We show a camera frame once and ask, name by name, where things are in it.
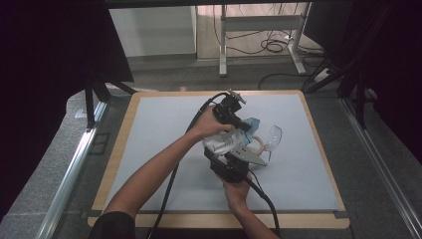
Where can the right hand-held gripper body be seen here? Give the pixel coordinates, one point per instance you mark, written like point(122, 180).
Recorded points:
point(232, 169)

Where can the black curtain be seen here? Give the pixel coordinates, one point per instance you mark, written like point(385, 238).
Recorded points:
point(394, 66)
point(49, 66)

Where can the white and blue milk pouch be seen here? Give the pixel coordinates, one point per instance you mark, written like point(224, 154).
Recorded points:
point(225, 141)

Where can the aluminium floor rail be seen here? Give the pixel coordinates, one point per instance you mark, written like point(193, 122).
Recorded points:
point(69, 179)
point(381, 166)

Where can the person's black sleeve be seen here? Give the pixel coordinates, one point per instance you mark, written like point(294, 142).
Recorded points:
point(112, 227)

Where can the black stand legs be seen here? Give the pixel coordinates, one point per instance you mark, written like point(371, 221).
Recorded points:
point(89, 103)
point(360, 99)

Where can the white desk frame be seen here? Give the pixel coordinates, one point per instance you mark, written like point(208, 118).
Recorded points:
point(258, 23)

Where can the person's right hand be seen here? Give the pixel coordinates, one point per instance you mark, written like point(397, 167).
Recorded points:
point(237, 195)

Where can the white power strip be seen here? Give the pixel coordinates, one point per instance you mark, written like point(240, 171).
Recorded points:
point(321, 75)

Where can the white partition panel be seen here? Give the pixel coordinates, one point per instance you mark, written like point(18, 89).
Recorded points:
point(152, 30)

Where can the glass pitcher with beige band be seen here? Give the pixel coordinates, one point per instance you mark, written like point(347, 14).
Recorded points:
point(274, 136)

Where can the white table frame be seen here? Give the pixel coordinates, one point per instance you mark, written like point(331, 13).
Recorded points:
point(275, 49)

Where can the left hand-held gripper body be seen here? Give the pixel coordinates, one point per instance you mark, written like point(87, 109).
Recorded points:
point(229, 111)

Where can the wooden table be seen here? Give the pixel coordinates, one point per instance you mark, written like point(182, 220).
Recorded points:
point(215, 220)

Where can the person's left hand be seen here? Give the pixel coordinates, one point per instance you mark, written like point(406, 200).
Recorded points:
point(207, 126)

